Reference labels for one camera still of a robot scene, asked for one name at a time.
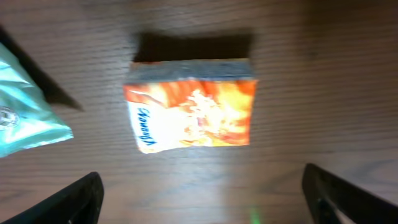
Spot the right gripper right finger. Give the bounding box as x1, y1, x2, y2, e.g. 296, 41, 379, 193
302, 164, 397, 224

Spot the orange small carton box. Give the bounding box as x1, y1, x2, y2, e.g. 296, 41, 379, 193
123, 58, 259, 154

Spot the teal snack packet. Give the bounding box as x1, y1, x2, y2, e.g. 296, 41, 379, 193
1, 45, 73, 157

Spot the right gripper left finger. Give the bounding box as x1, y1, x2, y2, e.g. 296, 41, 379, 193
3, 172, 104, 224

